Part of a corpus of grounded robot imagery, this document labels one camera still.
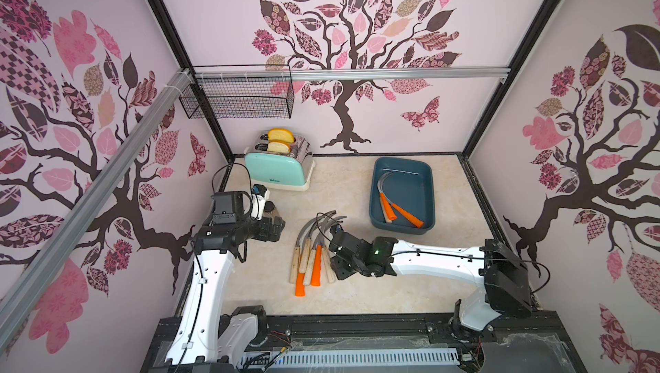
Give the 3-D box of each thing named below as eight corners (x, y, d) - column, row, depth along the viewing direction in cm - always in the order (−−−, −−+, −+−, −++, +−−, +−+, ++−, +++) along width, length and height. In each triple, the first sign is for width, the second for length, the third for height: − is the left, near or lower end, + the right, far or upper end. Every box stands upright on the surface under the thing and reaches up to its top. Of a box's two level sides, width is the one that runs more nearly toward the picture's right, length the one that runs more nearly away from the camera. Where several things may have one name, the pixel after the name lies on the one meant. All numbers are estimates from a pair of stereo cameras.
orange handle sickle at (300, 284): (295, 296, 82) (294, 294, 80) (297, 275, 87) (296, 272, 85) (305, 296, 82) (304, 294, 80) (306, 275, 87) (306, 272, 85)
